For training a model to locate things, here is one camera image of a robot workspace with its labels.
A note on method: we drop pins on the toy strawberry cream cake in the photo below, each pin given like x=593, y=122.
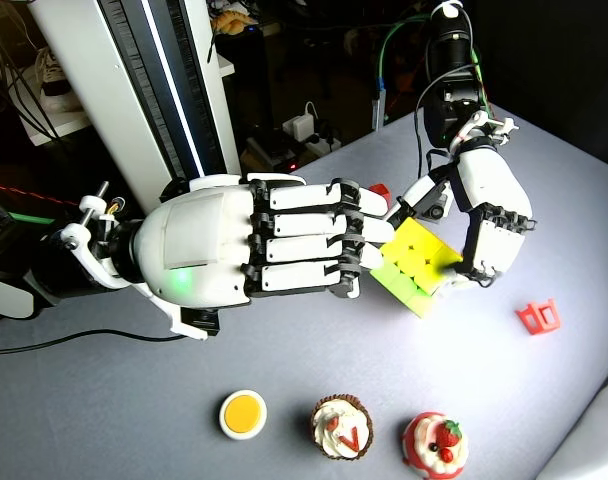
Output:
x=434, y=445

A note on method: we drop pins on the black box with red light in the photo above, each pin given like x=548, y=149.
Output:
x=276, y=162

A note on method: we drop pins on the small red plastic frame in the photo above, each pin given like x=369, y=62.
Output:
x=380, y=190
x=536, y=317

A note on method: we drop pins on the toy bread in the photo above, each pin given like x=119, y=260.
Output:
x=229, y=22

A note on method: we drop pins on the colourful puzzle cube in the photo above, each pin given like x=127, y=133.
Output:
x=414, y=260

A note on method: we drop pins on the white lift column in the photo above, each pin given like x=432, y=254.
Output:
x=84, y=60

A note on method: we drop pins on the white power strip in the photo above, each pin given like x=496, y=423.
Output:
x=326, y=144

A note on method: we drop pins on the grey tablecloth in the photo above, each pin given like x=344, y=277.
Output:
x=134, y=425

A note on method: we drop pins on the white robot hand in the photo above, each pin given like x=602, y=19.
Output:
x=489, y=185
x=194, y=235

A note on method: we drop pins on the white sneaker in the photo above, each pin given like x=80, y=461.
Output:
x=54, y=85

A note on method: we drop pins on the white shelf board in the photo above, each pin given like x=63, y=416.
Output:
x=49, y=127

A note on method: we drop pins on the white power adapter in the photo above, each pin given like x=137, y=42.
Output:
x=303, y=129

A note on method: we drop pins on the round white yellow button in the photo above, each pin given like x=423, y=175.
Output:
x=242, y=414

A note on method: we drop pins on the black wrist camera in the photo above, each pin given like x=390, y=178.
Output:
x=437, y=210
x=199, y=320

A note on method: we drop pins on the toy cupcake brown wrapper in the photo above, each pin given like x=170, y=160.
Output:
x=341, y=427

